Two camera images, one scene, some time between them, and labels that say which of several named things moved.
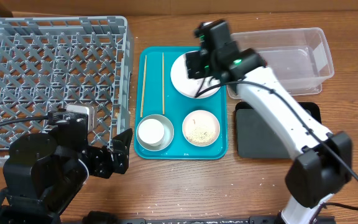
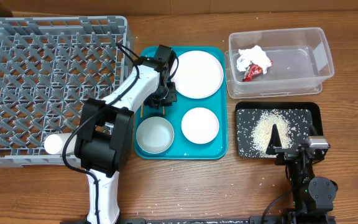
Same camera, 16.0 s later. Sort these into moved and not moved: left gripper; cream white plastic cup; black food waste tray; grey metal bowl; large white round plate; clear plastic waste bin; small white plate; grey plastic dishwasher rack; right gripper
Moved: right gripper; cream white plastic cup; left gripper
Not moved: grey plastic dishwasher rack; large white round plate; grey metal bowl; black food waste tray; small white plate; clear plastic waste bin
